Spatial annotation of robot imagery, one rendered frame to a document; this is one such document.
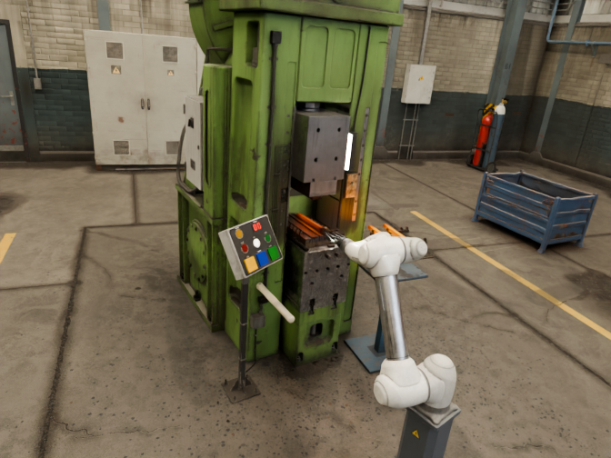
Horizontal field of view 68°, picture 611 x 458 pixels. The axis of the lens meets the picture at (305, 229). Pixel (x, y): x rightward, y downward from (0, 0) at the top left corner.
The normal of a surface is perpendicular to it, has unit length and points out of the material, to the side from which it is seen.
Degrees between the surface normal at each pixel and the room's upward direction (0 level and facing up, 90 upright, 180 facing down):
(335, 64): 90
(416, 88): 90
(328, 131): 90
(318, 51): 90
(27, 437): 0
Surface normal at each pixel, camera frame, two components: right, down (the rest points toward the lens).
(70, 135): 0.36, 0.35
